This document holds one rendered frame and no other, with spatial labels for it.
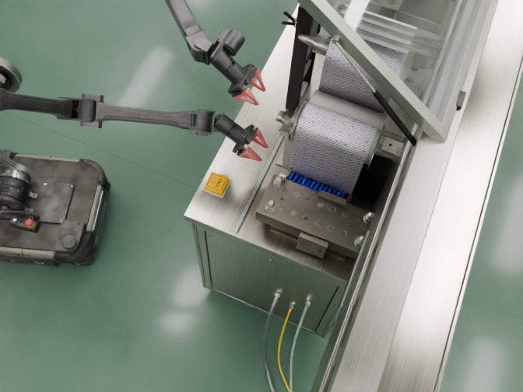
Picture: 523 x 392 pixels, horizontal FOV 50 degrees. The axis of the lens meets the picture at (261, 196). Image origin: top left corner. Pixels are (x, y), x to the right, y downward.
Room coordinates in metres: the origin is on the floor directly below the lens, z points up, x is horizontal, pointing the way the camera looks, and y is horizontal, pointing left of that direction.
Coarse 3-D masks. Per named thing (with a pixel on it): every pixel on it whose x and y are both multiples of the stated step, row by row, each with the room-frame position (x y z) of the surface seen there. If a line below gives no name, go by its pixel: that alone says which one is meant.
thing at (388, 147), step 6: (384, 138) 0.97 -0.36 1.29; (390, 138) 0.97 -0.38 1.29; (384, 144) 0.95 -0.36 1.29; (390, 144) 0.95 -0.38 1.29; (396, 144) 0.96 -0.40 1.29; (402, 144) 0.96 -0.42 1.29; (384, 150) 0.93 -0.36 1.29; (390, 150) 0.93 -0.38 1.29; (396, 150) 0.94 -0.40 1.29; (396, 156) 0.92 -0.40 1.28
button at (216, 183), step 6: (216, 174) 1.00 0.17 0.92; (210, 180) 0.97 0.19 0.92; (216, 180) 0.97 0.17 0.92; (222, 180) 0.97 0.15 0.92; (228, 180) 0.98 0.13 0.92; (210, 186) 0.95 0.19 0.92; (216, 186) 0.95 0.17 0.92; (222, 186) 0.95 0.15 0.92; (216, 192) 0.93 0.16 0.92; (222, 192) 0.93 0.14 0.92
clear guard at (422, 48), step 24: (336, 0) 0.90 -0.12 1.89; (360, 0) 0.94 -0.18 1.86; (384, 0) 0.98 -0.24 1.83; (408, 0) 1.02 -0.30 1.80; (432, 0) 1.07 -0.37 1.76; (456, 0) 1.12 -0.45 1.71; (360, 24) 0.88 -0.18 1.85; (384, 24) 0.92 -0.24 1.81; (408, 24) 0.96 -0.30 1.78; (432, 24) 1.01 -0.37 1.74; (456, 24) 1.06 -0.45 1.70; (384, 48) 0.86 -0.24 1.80; (408, 48) 0.90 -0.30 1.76; (432, 48) 0.95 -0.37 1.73; (456, 48) 0.99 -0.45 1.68; (408, 72) 0.85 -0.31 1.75; (432, 72) 0.89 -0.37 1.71; (432, 96) 0.83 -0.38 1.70
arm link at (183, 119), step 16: (96, 96) 1.08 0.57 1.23; (112, 112) 1.04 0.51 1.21; (128, 112) 1.04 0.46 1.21; (144, 112) 1.05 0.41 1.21; (160, 112) 1.05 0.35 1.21; (176, 112) 1.06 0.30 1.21; (192, 112) 1.06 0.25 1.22; (208, 112) 1.07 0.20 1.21; (192, 128) 1.01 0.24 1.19; (208, 128) 1.03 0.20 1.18
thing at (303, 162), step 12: (300, 156) 0.97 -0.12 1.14; (312, 156) 0.96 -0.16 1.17; (324, 156) 0.95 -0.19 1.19; (300, 168) 0.97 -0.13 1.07; (312, 168) 0.96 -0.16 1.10; (324, 168) 0.94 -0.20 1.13; (336, 168) 0.93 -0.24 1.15; (348, 168) 0.92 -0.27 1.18; (312, 180) 0.95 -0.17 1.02; (324, 180) 0.94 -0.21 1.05; (336, 180) 0.93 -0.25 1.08; (348, 180) 0.92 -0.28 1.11; (348, 192) 0.91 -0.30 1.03
